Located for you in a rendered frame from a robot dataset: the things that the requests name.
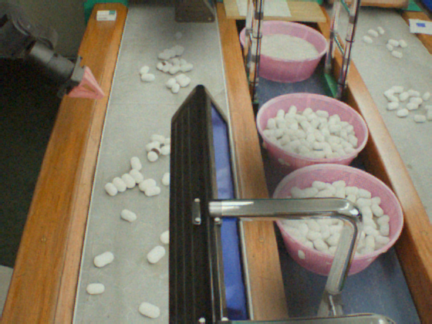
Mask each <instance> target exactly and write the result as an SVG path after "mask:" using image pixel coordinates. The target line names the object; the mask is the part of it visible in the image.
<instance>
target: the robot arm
mask: <svg viewBox="0 0 432 324"><path fill-rule="evenodd" d="M57 39H58V36H57V33H56V31H55V30H54V29H52V28H50V27H48V26H46V27H44V26H43V25H42V24H40V23H38V24H37V25H35V26H33V25H32V24H31V22H30V20H29V18H27V17H26V13H25V11H24V9H23V8H22V7H21V5H20V4H19V0H0V53H1V54H2V55H4V56H5V57H6V56H8V57H9V58H11V59H12V60H13V61H14V60H15V58H16V57H17V56H18V55H19V54H20V53H21V52H22V51H23V50H25V51H24V53H25V55H24V57H23V62H24V63H27V64H28V65H29V66H31V67H33V68H34V69H35V70H38V71H39V72H40V73H41V74H44V75H45V76H47V77H48V78H50V79H52V80H53V81H54V82H57V83H58V84H59V88H58V93H57V96H58V97H59V98H61V99H62V98H63V97H64V96H65V94H66V95H68V96H70V97H84V98H90V99H98V100H101V99H102V98H103V97H104V94H103V91H102V90H101V89H100V87H99V84H98V83H97V82H96V80H95V77H93V74H92V73H91V71H90V69H89V67H87V66H85V65H84V66H83V67H82V68H81V67H79V65H80V63H81V61H82V59H83V57H82V56H79V55H78V56H77V57H76V58H75V59H74V61H73V62H70V61H69V60H68V59H66V58H65V57H64V56H61V55H60V54H58V53H57V52H54V49H55V47H56V43H57ZM85 83H86V84H88V86H90V87H91V88H92V89H93V90H94V91H96V93H95V92H92V91H89V90H87V89H86V88H84V87H82V85H84V84H85ZM66 89H67V91H66ZM65 91H66V93H65Z"/></svg>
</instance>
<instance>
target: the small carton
mask: <svg viewBox="0 0 432 324"><path fill-rule="evenodd" d="M96 16H97V17H96V20H108V21H110V20H115V19H116V10H113V11H98V12H97V15H96Z"/></svg>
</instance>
